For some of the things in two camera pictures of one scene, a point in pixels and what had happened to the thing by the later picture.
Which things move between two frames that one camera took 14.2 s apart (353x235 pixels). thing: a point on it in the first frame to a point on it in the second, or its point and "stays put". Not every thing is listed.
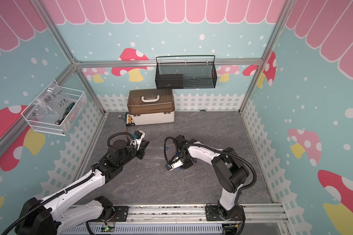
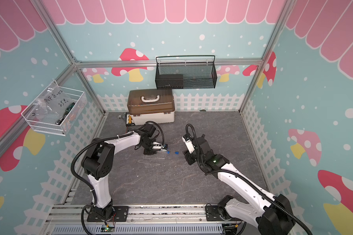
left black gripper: x=141 y=150 to x=151 y=152
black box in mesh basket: x=169 y=81 stays put
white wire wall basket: x=55 y=109 stays put
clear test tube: x=148 y=162 stays put
